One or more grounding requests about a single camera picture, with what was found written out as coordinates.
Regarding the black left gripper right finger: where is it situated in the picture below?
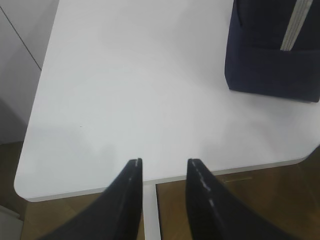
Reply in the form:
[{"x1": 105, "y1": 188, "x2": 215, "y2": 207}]
[{"x1": 185, "y1": 159, "x2": 310, "y2": 240}]

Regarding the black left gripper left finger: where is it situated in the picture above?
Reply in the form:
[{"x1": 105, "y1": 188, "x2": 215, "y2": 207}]
[{"x1": 42, "y1": 158, "x2": 143, "y2": 240}]

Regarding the navy blue lunch bag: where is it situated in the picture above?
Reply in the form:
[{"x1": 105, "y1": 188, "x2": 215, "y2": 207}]
[{"x1": 224, "y1": 0, "x2": 320, "y2": 103}]

